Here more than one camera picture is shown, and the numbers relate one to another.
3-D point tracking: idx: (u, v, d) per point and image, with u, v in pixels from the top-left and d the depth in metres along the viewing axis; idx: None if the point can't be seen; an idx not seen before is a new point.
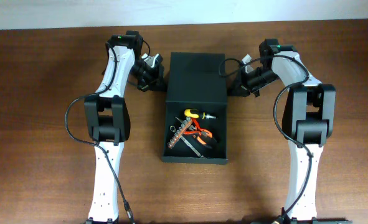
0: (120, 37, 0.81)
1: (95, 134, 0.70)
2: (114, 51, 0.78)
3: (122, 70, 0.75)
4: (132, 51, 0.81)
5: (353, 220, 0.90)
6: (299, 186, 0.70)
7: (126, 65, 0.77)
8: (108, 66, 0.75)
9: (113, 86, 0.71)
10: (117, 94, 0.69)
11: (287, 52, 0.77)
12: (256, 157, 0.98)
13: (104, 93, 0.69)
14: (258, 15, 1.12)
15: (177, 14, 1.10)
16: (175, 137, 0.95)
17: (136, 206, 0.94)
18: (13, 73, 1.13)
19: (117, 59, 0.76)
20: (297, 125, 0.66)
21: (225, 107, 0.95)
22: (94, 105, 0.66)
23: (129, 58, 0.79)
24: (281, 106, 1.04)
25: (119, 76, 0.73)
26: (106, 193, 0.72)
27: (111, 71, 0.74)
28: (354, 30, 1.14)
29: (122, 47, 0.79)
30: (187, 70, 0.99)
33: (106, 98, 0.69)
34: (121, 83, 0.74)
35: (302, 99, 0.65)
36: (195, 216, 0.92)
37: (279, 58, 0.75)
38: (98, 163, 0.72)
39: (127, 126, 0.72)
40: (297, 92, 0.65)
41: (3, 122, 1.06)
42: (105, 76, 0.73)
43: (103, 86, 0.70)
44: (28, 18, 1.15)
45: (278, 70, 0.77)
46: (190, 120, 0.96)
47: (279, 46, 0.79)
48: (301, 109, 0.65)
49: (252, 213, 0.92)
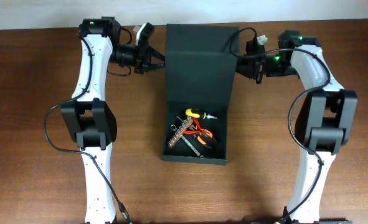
0: (93, 22, 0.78)
1: (78, 140, 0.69)
2: (88, 43, 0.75)
3: (98, 65, 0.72)
4: (109, 41, 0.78)
5: (353, 221, 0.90)
6: (305, 190, 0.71)
7: (103, 58, 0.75)
8: (83, 60, 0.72)
9: (90, 87, 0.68)
10: (96, 96, 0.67)
11: (311, 47, 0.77)
12: (256, 157, 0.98)
13: (83, 98, 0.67)
14: (257, 15, 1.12)
15: (178, 14, 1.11)
16: (175, 137, 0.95)
17: (136, 206, 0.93)
18: (12, 72, 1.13)
19: (92, 53, 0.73)
20: (312, 131, 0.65)
21: (225, 107, 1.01)
22: (73, 110, 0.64)
23: (105, 48, 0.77)
24: (280, 106, 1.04)
25: (96, 73, 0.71)
26: (100, 197, 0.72)
27: (88, 68, 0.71)
28: (353, 30, 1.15)
29: (95, 37, 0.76)
30: (184, 70, 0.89)
33: (84, 102, 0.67)
34: (100, 81, 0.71)
35: (320, 106, 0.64)
36: (195, 216, 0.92)
37: (301, 53, 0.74)
38: (88, 170, 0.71)
39: (112, 129, 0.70)
40: (316, 97, 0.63)
41: (2, 121, 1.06)
42: (81, 76, 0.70)
43: (81, 89, 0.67)
44: (29, 18, 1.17)
45: (298, 66, 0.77)
46: (190, 119, 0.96)
47: (301, 38, 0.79)
48: (316, 114, 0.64)
49: (252, 213, 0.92)
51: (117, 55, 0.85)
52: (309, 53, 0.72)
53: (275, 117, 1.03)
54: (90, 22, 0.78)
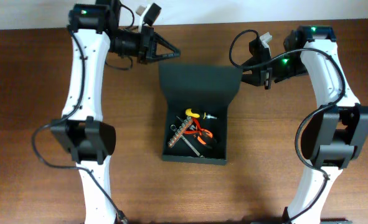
0: (85, 10, 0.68)
1: (73, 156, 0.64)
2: (80, 42, 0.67)
3: (91, 72, 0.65)
4: (105, 36, 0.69)
5: (353, 221, 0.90)
6: (308, 200, 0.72)
7: (98, 60, 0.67)
8: (75, 66, 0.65)
9: (83, 101, 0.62)
10: (89, 113, 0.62)
11: (324, 42, 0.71)
12: (256, 157, 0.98)
13: (74, 114, 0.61)
14: (257, 16, 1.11)
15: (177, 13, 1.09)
16: (175, 137, 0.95)
17: (136, 206, 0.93)
18: (12, 73, 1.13)
19: (84, 56, 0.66)
20: (321, 148, 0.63)
21: (225, 108, 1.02)
22: (64, 131, 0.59)
23: (101, 47, 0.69)
24: (281, 106, 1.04)
25: (89, 82, 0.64)
26: (99, 207, 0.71)
27: (80, 76, 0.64)
28: (353, 30, 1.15)
29: (88, 32, 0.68)
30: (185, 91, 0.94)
33: (76, 120, 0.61)
34: (95, 91, 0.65)
35: (331, 123, 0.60)
36: (195, 216, 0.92)
37: (313, 51, 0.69)
38: (85, 183, 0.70)
39: (109, 143, 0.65)
40: (327, 112, 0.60)
41: (2, 122, 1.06)
42: (73, 87, 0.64)
43: (72, 106, 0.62)
44: (27, 18, 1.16)
45: (309, 65, 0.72)
46: (190, 119, 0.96)
47: (314, 30, 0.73)
48: (327, 131, 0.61)
49: (252, 213, 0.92)
51: (117, 44, 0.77)
52: (324, 54, 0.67)
53: (275, 117, 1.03)
54: (82, 11, 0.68)
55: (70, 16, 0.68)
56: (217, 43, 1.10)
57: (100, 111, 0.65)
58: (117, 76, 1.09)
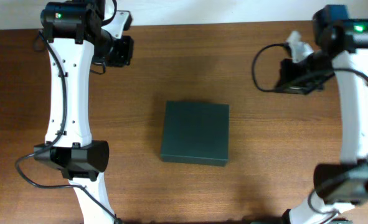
0: (60, 14, 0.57)
1: (66, 175, 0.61)
2: (58, 55, 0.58)
3: (74, 91, 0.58)
4: (86, 45, 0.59)
5: (353, 221, 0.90)
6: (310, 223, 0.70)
7: (81, 76, 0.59)
8: (55, 84, 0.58)
9: (66, 126, 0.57)
10: (75, 138, 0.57)
11: None
12: (256, 157, 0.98)
13: (59, 140, 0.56)
14: (258, 16, 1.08)
15: (177, 14, 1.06)
16: (171, 139, 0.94)
17: (136, 205, 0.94)
18: (12, 73, 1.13)
19: (65, 73, 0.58)
20: (337, 200, 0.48)
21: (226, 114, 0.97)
22: (49, 157, 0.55)
23: (84, 58, 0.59)
24: (281, 106, 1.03)
25: (72, 103, 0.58)
26: (97, 215, 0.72)
27: (61, 98, 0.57)
28: None
29: (66, 42, 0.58)
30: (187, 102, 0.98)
33: (62, 145, 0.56)
34: (80, 111, 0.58)
35: (359, 189, 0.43)
36: (195, 216, 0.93)
37: (353, 73, 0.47)
38: (80, 195, 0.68)
39: (99, 161, 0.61)
40: (357, 171, 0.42)
41: (3, 122, 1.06)
42: (54, 107, 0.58)
43: (56, 131, 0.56)
44: (24, 19, 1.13)
45: (341, 82, 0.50)
46: (187, 122, 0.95)
47: (360, 29, 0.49)
48: (352, 192, 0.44)
49: (253, 214, 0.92)
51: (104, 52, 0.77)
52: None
53: (275, 116, 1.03)
54: (56, 14, 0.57)
55: (43, 21, 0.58)
56: (217, 45, 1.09)
57: (88, 131, 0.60)
58: (117, 77, 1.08)
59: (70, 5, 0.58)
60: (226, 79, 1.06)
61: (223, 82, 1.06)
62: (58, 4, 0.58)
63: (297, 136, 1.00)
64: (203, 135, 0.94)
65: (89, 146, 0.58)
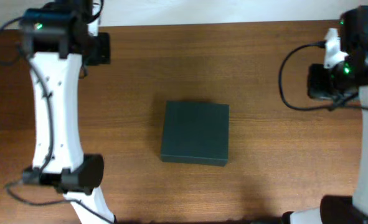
0: (40, 25, 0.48)
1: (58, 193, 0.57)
2: (42, 72, 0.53)
3: (60, 112, 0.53)
4: (71, 60, 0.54)
5: None
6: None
7: (67, 94, 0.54)
8: (39, 106, 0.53)
9: (55, 150, 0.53)
10: (64, 163, 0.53)
11: None
12: (256, 157, 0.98)
13: (48, 165, 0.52)
14: (257, 16, 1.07)
15: (177, 14, 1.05)
16: (170, 140, 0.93)
17: (137, 205, 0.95)
18: (12, 73, 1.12)
19: (48, 93, 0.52)
20: None
21: (226, 116, 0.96)
22: (38, 185, 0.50)
23: (69, 75, 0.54)
24: (281, 106, 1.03)
25: (59, 126, 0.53)
26: (93, 219, 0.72)
27: (47, 121, 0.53)
28: None
29: (49, 58, 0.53)
30: (188, 104, 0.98)
33: (51, 171, 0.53)
34: (68, 134, 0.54)
35: None
36: (196, 216, 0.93)
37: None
38: (76, 206, 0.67)
39: (91, 180, 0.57)
40: None
41: (3, 122, 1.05)
42: (40, 131, 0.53)
43: (43, 156, 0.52)
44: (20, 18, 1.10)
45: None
46: (185, 123, 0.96)
47: None
48: None
49: (252, 213, 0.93)
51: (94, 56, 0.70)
52: None
53: (275, 116, 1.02)
54: (35, 24, 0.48)
55: (21, 33, 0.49)
56: (216, 45, 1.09)
57: (79, 152, 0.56)
58: (117, 76, 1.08)
59: (51, 13, 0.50)
60: (226, 79, 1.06)
61: (223, 82, 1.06)
62: (39, 12, 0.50)
63: (297, 136, 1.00)
64: (203, 135, 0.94)
65: (81, 167, 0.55)
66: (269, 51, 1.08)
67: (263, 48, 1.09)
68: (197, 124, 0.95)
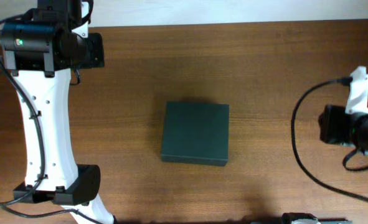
0: (22, 40, 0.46)
1: None
2: (26, 91, 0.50)
3: (50, 131, 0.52)
4: (60, 76, 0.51)
5: (352, 220, 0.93)
6: None
7: (56, 112, 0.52)
8: (28, 126, 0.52)
9: (47, 168, 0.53)
10: (57, 181, 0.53)
11: None
12: (256, 157, 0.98)
13: (41, 184, 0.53)
14: (258, 16, 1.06)
15: (176, 14, 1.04)
16: (169, 141, 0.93)
17: (137, 205, 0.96)
18: None
19: (37, 112, 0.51)
20: None
21: (225, 117, 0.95)
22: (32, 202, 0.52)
23: (58, 93, 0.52)
24: (281, 105, 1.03)
25: (50, 145, 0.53)
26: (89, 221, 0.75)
27: (37, 141, 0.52)
28: (360, 28, 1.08)
29: (35, 75, 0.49)
30: (188, 105, 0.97)
33: (45, 189, 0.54)
34: (60, 152, 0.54)
35: None
36: (196, 216, 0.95)
37: None
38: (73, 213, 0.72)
39: (86, 193, 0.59)
40: None
41: (0, 122, 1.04)
42: (30, 150, 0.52)
43: (35, 175, 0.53)
44: None
45: None
46: (185, 124, 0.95)
47: None
48: None
49: (251, 214, 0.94)
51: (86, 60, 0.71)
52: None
53: (275, 117, 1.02)
54: (17, 40, 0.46)
55: (4, 49, 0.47)
56: (216, 45, 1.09)
57: (72, 167, 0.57)
58: (116, 76, 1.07)
59: (34, 25, 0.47)
60: (225, 80, 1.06)
61: (223, 83, 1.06)
62: (22, 23, 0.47)
63: (297, 136, 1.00)
64: (203, 135, 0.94)
65: (75, 184, 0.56)
66: (269, 51, 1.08)
67: (263, 48, 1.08)
68: (197, 125, 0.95)
